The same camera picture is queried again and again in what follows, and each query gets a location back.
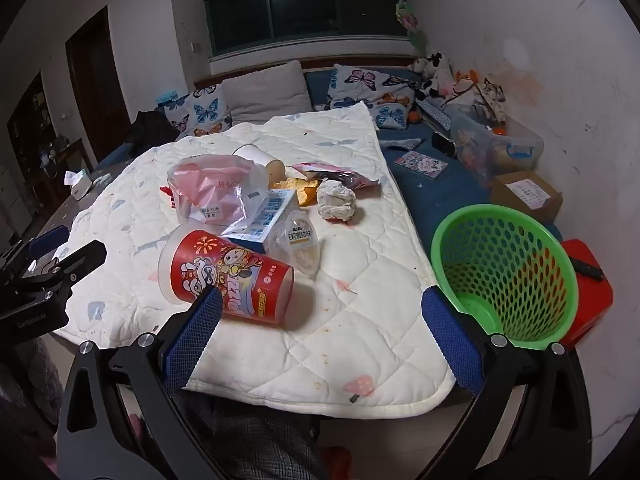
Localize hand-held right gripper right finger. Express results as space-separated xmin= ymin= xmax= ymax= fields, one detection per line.
xmin=421 ymin=285 xmax=587 ymax=480

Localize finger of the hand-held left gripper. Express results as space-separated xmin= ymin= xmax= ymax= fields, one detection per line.
xmin=27 ymin=225 xmax=71 ymax=261
xmin=50 ymin=240 xmax=107 ymax=286

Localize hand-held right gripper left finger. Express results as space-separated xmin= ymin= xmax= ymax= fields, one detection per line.
xmin=54 ymin=287 xmax=223 ymax=480

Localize green plastic basket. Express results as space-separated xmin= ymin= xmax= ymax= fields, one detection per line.
xmin=431 ymin=204 xmax=579 ymax=351

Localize red instant noodle cup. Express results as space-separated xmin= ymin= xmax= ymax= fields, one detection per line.
xmin=158 ymin=229 xmax=296 ymax=325

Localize clear plastic jelly cup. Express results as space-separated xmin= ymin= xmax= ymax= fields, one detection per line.
xmin=270 ymin=210 xmax=323 ymax=281

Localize pink plastic bag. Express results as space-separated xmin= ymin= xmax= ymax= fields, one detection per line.
xmin=166 ymin=155 xmax=271 ymax=226

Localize white and blue milk carton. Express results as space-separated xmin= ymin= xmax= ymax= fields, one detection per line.
xmin=220 ymin=187 xmax=298 ymax=256

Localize white paper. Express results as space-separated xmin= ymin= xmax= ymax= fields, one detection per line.
xmin=316 ymin=179 xmax=357 ymax=224

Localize orange snack wrapper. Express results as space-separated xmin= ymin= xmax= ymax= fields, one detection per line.
xmin=272 ymin=175 xmax=321 ymax=207

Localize pink snack packet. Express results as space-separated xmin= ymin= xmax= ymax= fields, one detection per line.
xmin=291 ymin=161 xmax=382 ymax=190

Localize white paper cup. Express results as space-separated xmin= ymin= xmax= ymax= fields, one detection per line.
xmin=232 ymin=144 xmax=271 ymax=168

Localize white tissue box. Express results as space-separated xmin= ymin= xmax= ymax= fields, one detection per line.
xmin=65 ymin=170 xmax=92 ymax=202

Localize white quilted printed mat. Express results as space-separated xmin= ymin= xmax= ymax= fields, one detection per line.
xmin=65 ymin=101 xmax=456 ymax=420

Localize person's plaid trousers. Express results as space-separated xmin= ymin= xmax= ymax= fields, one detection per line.
xmin=170 ymin=392 xmax=321 ymax=480

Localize dark shelf unit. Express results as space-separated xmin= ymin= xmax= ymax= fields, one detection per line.
xmin=6 ymin=72 xmax=51 ymax=221

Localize red stool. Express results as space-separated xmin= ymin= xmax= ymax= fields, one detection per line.
xmin=559 ymin=239 xmax=614 ymax=348

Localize black clothing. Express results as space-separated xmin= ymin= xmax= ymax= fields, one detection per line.
xmin=125 ymin=110 xmax=180 ymax=147

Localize black remote control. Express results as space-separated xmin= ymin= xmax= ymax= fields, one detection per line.
xmin=570 ymin=257 xmax=605 ymax=281

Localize blue sofa bed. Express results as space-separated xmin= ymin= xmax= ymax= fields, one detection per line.
xmin=95 ymin=67 xmax=563 ymax=261

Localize dark wooden door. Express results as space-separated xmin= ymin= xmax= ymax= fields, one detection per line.
xmin=65 ymin=5 xmax=132 ymax=161

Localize cardboard box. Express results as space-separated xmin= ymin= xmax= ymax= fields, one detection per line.
xmin=489 ymin=170 xmax=564 ymax=224

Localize pink picture booklet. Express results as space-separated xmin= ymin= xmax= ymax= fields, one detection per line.
xmin=392 ymin=150 xmax=449 ymax=179

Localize butterfly print pillow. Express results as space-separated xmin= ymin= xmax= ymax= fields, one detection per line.
xmin=327 ymin=63 xmax=418 ymax=131
xmin=162 ymin=82 xmax=233 ymax=141

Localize black handheld device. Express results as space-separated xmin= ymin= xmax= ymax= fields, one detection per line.
xmin=431 ymin=131 xmax=457 ymax=157

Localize clear plastic storage bin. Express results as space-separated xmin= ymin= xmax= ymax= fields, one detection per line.
xmin=444 ymin=104 xmax=545 ymax=188

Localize patterned flat strip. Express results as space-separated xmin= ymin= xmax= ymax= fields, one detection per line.
xmin=414 ymin=99 xmax=452 ymax=129

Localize grey pillow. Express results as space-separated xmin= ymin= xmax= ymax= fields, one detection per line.
xmin=221 ymin=60 xmax=313 ymax=126

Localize orange fox plush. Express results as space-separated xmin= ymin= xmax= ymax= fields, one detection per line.
xmin=452 ymin=70 xmax=481 ymax=93

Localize black and white cow plush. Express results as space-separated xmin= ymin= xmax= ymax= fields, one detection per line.
xmin=407 ymin=51 xmax=453 ymax=101

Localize hanging toy decoration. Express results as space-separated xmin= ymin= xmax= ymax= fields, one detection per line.
xmin=395 ymin=0 xmax=428 ymax=53

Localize dark window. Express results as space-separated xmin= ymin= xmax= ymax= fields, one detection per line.
xmin=204 ymin=0 xmax=408 ymax=57

